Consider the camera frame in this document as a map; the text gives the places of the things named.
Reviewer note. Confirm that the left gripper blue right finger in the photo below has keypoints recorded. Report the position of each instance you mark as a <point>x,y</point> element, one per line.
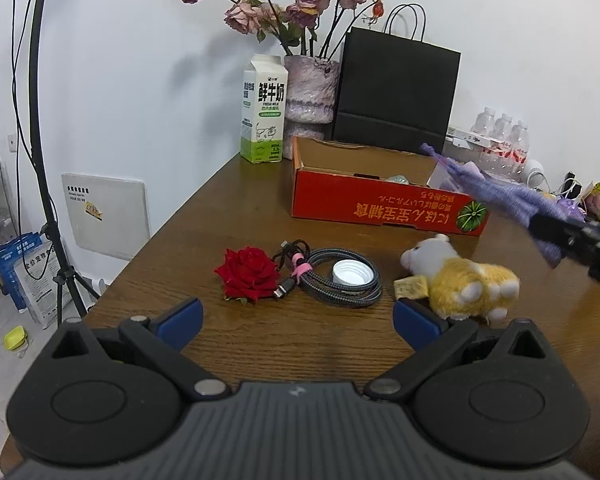
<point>416,323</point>

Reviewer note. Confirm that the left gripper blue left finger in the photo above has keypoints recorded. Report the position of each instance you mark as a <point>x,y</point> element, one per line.
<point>179,326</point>

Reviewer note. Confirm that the purple fluffy sock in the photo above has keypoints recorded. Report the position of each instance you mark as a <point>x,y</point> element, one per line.
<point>516,201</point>

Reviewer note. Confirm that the white yellow plush hamster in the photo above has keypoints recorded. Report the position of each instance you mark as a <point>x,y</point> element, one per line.
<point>459,288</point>

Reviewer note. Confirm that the red artificial rose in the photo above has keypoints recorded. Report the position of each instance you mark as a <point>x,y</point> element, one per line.
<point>248,274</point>

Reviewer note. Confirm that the white bottle cap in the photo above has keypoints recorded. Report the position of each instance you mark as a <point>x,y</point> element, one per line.
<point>351,272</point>

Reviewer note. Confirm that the small white desk fan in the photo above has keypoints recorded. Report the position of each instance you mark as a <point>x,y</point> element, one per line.
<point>532,175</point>

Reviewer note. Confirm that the black light stand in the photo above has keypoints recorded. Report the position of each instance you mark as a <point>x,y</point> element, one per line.
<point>67,278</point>

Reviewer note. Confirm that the right clear water bottle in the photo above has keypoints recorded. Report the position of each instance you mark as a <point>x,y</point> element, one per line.
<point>517,143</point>

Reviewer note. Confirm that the clear water bottle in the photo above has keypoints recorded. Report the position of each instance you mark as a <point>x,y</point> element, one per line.
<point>484,122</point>
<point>501,127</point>
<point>517,143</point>

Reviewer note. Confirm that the middle clear water bottle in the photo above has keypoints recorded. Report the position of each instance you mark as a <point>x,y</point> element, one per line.
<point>501,127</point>

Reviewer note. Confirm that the iridescent crumpled plastic wrap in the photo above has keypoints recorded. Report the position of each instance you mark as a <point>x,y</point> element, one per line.
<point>398,178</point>

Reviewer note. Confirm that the blue white paper bag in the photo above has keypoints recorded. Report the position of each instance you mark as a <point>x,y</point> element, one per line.
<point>28,267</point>

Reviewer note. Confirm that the yellow green small case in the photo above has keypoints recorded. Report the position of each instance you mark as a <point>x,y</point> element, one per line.
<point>15,339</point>

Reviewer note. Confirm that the left clear water bottle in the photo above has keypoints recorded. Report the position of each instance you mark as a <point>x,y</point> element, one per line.
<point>484,122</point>

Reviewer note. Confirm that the red orange cardboard box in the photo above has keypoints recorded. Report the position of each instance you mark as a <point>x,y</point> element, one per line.
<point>347,183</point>

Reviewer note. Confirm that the flat white printed box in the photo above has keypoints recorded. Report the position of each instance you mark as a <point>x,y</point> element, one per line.
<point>470,137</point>

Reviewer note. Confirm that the black paper shopping bag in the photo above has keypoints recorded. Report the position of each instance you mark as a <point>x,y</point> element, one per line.
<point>393,92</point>

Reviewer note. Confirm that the white green milk carton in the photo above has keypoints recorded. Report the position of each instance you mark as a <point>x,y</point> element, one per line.
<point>264,92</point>

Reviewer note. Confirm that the purple textured glass vase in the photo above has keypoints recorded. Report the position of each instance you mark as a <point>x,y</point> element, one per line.
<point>311,94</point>

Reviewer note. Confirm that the dried pink rose bouquet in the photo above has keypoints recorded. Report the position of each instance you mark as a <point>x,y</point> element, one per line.
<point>314,28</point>

